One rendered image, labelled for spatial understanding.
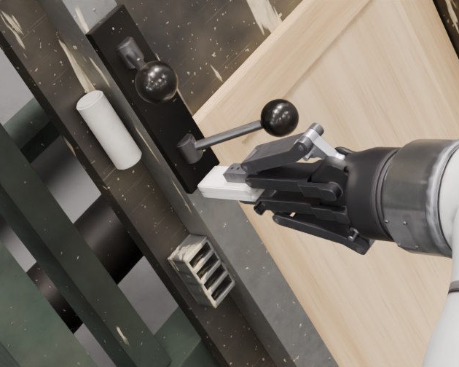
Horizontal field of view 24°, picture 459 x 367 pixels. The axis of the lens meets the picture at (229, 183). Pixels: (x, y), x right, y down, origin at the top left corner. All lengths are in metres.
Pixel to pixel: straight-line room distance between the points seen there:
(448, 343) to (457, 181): 0.12
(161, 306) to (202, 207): 1.47
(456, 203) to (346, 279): 0.57
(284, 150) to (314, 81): 0.39
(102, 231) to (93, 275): 0.68
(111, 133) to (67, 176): 1.77
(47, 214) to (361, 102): 0.43
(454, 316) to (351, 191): 0.16
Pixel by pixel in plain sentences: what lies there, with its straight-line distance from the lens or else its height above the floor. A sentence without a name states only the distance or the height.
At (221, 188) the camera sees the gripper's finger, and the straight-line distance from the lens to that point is 0.97.
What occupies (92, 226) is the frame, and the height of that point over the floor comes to 0.72.
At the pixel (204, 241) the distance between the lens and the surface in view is 1.12.
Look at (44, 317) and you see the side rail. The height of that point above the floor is 1.37.
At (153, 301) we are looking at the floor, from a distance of 2.58.
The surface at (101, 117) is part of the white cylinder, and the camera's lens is 1.04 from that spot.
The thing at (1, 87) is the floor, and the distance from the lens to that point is 3.04.
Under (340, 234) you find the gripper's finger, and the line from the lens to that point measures 0.91.
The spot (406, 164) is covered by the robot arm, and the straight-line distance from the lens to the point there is 0.79.
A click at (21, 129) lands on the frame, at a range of 2.69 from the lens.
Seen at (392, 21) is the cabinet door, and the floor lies 1.27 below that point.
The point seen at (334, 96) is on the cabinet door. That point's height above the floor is 1.26.
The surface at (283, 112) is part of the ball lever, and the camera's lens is 1.02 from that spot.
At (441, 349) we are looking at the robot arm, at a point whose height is 1.60.
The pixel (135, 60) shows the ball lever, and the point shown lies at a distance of 0.99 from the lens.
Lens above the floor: 2.22
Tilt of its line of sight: 54 degrees down
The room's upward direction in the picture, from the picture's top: straight up
